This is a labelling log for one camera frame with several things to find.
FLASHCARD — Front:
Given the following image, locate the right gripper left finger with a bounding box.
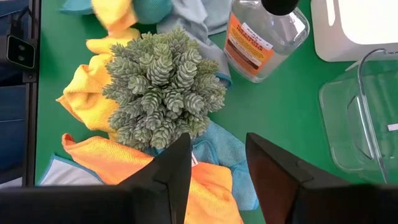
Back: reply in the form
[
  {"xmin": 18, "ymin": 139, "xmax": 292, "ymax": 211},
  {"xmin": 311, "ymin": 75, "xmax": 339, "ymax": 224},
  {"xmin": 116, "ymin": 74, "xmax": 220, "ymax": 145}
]
[{"xmin": 0, "ymin": 133, "xmax": 193, "ymax": 224}]

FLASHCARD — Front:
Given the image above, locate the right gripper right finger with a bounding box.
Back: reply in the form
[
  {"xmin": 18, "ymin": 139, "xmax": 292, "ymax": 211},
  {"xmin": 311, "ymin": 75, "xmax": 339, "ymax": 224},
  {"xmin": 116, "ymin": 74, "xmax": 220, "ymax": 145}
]
[{"xmin": 245, "ymin": 133, "xmax": 398, "ymax": 224}]

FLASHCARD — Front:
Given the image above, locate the orange microfiber towel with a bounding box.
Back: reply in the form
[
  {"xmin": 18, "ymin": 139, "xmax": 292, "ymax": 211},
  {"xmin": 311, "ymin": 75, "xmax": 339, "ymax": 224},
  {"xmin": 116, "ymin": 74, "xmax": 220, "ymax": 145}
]
[{"xmin": 61, "ymin": 133, "xmax": 245, "ymax": 224}]

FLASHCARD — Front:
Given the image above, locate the teal microfiber towel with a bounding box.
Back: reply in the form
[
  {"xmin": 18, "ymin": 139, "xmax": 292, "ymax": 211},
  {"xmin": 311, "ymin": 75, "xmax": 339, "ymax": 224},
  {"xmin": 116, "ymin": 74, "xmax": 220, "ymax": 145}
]
[
  {"xmin": 59, "ymin": 0, "xmax": 174, "ymax": 25},
  {"xmin": 144, "ymin": 120, "xmax": 259, "ymax": 212}
]

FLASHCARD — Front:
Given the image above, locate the grey teal-edged microfiber towel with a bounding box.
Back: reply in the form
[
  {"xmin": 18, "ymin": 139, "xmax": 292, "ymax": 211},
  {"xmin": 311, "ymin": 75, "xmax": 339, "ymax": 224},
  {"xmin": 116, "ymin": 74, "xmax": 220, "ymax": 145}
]
[
  {"xmin": 36, "ymin": 153, "xmax": 105, "ymax": 187},
  {"xmin": 156, "ymin": 0, "xmax": 233, "ymax": 88}
]

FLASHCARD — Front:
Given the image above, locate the green table mat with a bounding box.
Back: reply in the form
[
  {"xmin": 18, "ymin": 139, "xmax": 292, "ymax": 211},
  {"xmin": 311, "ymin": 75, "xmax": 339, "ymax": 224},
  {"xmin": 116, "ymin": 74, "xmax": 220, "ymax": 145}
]
[{"xmin": 34, "ymin": 0, "xmax": 398, "ymax": 224}]

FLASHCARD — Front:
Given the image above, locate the clear plastic basket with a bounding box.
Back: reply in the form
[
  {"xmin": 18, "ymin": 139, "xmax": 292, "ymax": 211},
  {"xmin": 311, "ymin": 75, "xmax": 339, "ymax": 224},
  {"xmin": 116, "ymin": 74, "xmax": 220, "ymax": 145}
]
[{"xmin": 318, "ymin": 48, "xmax": 398, "ymax": 185}]

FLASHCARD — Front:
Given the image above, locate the green patterned cloth ball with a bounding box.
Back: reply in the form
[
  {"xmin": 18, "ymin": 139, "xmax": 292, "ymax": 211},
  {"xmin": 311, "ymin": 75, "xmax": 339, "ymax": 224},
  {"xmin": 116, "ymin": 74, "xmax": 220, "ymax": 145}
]
[{"xmin": 101, "ymin": 26, "xmax": 228, "ymax": 151}]

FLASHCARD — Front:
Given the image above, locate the clear spray bottle black trigger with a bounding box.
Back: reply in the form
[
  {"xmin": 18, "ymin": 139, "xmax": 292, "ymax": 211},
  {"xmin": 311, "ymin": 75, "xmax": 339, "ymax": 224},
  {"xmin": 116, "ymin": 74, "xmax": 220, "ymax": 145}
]
[{"xmin": 223, "ymin": 0, "xmax": 311, "ymax": 84}]

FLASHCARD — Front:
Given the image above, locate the white plastic basket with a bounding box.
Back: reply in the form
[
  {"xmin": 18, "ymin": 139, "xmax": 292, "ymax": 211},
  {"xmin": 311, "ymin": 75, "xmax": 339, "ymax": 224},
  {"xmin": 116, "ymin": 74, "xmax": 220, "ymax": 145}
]
[{"xmin": 310, "ymin": 0, "xmax": 398, "ymax": 63}]

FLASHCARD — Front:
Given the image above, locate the black aluminium table frame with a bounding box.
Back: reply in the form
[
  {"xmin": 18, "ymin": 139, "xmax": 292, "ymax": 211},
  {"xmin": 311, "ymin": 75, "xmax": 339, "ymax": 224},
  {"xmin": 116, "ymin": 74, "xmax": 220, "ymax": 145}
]
[{"xmin": 21, "ymin": 0, "xmax": 42, "ymax": 187}]

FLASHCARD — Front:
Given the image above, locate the black table-level camera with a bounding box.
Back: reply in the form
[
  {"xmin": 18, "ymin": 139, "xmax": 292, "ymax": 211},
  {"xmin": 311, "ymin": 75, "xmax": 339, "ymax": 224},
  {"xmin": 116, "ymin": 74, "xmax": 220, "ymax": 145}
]
[{"xmin": 5, "ymin": 34, "xmax": 37, "ymax": 70}]

